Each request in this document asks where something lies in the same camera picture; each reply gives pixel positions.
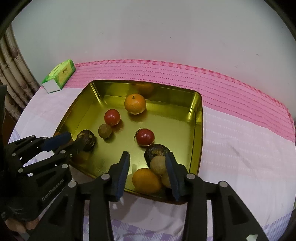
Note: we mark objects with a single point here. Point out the person's left hand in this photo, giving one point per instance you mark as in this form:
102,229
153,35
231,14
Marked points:
18,226

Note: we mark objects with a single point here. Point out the longan with stem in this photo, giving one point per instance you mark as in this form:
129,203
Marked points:
104,131

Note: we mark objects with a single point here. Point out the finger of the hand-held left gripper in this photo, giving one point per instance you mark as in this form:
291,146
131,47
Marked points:
62,154
56,140

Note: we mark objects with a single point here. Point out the small red tomato with calyx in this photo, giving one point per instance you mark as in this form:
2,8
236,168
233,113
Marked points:
145,136

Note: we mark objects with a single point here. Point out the large red tomato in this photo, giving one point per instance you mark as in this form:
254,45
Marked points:
112,117

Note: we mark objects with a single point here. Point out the orange with stem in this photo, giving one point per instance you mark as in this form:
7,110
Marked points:
135,104

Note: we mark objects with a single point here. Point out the green tissue box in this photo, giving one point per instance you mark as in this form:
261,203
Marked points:
60,74

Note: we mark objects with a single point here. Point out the dark brown mangosteen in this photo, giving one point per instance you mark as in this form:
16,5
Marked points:
155,150
89,139

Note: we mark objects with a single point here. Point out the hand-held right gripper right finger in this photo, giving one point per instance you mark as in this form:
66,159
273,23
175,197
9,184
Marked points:
173,180

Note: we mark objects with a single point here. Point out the patterned beige curtain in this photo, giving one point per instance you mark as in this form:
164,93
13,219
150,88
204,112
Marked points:
16,69

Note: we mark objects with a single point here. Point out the red and gold tin box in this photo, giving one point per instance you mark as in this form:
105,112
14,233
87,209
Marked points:
173,120

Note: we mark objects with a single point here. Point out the small yellow orange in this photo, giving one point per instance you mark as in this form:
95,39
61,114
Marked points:
146,180

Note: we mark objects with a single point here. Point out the pink and purple checked tablecloth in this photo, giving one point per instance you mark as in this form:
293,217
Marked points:
231,139

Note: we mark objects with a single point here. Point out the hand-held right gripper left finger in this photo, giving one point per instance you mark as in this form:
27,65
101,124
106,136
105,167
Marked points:
122,178

